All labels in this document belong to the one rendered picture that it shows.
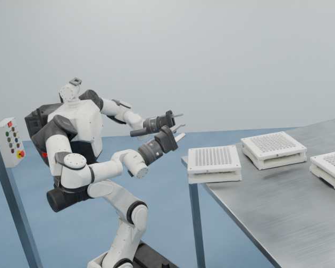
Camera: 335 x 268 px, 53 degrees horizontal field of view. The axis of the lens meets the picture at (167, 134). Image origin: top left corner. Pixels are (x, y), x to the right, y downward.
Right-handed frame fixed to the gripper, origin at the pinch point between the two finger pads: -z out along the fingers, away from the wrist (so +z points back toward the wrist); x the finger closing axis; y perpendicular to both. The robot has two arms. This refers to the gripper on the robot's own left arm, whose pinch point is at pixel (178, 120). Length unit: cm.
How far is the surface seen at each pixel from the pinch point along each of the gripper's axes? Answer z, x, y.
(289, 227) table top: -48, 36, 50
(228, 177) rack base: -23.6, 26.4, 20.5
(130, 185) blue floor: 110, 81, -126
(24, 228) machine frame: 115, 49, 11
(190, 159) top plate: -5.8, 17.6, 14.0
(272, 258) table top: -42, 38, 66
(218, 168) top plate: -20.3, 21.0, 21.8
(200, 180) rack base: -10.9, 25.3, 23.1
